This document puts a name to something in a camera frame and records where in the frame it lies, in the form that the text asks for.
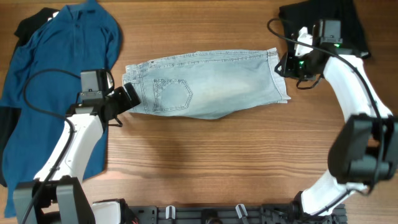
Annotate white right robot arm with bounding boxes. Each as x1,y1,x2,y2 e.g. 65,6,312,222
274,49,397,222

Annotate light blue denim shorts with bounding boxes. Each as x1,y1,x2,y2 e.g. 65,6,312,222
122,48,290,119

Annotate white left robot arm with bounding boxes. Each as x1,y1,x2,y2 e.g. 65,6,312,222
13,84,140,223

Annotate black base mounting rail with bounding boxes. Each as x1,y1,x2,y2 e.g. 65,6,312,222
130,204,348,224

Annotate folded black garment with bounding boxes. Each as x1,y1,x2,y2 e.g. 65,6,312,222
279,0,371,59

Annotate black shirt under blue shirt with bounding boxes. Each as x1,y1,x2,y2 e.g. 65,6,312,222
0,7,60,187

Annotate blue polo shirt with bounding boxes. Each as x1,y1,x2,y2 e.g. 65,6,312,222
0,0,123,218

